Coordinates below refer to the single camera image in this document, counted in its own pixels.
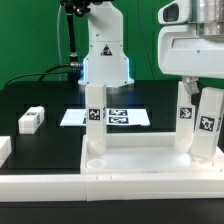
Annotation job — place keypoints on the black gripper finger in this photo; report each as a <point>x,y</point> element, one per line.
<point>190,86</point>

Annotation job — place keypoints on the fiducial marker sheet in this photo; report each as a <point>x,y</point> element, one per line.
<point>117,117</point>

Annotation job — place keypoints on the white desk tabletop panel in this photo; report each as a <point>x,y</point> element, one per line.
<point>144,153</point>

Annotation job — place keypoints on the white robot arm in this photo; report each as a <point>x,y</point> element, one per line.
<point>106,62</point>

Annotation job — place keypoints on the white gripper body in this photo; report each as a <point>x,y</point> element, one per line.
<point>182,52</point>

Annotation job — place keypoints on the white L-shaped obstacle fence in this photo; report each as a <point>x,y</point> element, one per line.
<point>83,187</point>

